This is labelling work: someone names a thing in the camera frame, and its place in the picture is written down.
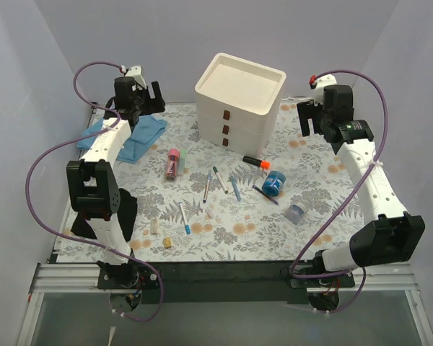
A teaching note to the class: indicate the blue round jar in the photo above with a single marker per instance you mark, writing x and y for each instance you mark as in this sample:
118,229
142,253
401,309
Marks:
274,183

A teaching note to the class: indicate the blue marker pen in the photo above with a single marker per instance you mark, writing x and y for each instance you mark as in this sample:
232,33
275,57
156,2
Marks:
235,188

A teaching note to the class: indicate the green-capped white marker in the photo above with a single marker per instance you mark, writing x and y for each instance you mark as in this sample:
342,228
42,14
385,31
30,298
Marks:
221,181

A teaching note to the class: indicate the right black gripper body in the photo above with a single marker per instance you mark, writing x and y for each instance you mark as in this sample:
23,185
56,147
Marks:
311,116

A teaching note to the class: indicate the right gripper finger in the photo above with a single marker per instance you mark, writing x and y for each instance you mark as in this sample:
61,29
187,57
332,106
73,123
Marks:
309,108
305,121

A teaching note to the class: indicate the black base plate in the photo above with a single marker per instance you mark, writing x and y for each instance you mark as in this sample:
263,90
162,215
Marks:
209,282

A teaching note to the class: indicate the beige eraser block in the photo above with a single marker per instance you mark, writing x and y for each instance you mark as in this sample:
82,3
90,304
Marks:
154,226

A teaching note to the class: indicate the aluminium front rail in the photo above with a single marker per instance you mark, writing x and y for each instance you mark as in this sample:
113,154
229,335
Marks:
226,303

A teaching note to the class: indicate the black cloth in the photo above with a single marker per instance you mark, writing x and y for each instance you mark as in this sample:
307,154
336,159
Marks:
126,217

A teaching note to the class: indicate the pink-capped clear tube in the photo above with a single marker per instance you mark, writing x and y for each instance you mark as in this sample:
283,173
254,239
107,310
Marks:
172,164

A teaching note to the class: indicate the blue cloth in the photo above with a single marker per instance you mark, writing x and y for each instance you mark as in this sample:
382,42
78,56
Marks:
122,142

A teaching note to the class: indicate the white marker blue cap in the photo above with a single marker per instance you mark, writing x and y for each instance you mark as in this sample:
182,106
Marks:
185,220

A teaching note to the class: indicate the purple slim marker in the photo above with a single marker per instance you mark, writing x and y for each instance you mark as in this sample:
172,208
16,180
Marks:
207,186

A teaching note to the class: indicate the small yellow sharpener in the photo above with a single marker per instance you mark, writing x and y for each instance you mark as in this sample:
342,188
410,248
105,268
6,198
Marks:
167,243

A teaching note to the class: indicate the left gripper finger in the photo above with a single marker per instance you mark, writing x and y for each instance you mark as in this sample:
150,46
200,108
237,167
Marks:
141,110
157,103

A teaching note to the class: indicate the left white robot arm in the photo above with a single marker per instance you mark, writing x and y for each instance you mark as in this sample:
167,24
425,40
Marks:
106,212

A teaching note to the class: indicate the floral table mat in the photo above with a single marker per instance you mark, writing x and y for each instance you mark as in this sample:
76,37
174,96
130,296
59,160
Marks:
254,228

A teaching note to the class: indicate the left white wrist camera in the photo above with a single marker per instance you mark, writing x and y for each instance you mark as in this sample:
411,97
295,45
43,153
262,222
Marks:
135,72

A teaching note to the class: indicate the light green eraser stick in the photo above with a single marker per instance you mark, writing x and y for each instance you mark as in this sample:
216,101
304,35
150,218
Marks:
181,162

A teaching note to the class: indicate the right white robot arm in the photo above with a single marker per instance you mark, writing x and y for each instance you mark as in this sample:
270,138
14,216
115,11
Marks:
390,233

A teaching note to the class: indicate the purple pen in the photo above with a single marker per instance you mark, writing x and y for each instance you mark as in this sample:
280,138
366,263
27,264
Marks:
272,199

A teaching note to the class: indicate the white three-drawer organizer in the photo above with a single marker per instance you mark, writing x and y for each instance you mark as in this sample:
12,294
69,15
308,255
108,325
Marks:
235,94

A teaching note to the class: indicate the small white eraser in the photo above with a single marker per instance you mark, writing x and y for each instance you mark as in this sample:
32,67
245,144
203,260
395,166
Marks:
209,213

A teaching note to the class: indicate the white drawer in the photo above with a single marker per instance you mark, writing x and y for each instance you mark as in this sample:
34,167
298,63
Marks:
243,142

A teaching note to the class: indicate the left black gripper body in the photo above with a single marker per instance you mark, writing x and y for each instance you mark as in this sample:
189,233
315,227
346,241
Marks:
150,101

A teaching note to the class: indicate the black orange highlighter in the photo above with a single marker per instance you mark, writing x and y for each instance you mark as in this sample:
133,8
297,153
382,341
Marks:
256,162

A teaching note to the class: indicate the clear purple small jar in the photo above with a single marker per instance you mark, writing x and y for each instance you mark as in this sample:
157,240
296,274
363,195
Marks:
295,213

